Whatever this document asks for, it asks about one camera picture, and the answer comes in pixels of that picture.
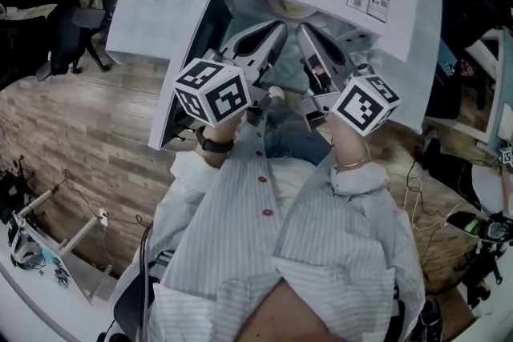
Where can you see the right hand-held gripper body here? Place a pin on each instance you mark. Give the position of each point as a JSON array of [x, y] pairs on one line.
[[362, 102]]

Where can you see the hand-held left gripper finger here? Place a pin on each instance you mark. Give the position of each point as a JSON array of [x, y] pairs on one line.
[[256, 39], [276, 48]]

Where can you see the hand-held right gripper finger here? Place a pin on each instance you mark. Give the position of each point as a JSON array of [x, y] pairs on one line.
[[310, 46], [330, 46]]

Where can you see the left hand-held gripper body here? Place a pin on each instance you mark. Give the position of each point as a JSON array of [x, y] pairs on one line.
[[212, 92]]

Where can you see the white plate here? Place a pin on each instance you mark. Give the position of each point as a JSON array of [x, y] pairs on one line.
[[296, 12]]

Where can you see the pale food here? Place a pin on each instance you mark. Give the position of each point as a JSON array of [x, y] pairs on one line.
[[290, 5]]

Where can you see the person's right forearm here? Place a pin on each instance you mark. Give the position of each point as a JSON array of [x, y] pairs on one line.
[[348, 146]]

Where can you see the person's left forearm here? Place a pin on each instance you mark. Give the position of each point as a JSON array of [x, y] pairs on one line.
[[218, 140]]

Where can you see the label sticker on microwave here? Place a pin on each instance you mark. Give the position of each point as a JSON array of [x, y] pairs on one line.
[[369, 0]]

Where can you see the white shoe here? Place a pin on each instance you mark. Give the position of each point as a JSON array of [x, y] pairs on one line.
[[276, 92]]

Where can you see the black wrist watch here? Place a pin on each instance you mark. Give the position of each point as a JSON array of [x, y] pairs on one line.
[[214, 146]]

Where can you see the blue jeans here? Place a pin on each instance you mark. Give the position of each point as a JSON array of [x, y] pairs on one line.
[[296, 140]]

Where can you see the striped grey shirt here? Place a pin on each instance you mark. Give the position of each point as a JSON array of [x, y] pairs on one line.
[[224, 236]]

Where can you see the black mesh chair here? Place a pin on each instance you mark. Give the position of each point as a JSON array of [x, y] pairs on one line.
[[469, 0]]

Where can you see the black office chair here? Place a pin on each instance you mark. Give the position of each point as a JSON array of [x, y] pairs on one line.
[[72, 36]]

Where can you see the white power adapter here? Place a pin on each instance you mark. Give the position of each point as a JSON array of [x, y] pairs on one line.
[[103, 218]]

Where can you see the black device with green part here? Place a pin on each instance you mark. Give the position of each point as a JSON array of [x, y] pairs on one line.
[[479, 230]]

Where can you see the black and white helmet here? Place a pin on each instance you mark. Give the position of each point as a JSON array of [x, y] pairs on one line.
[[24, 248]]

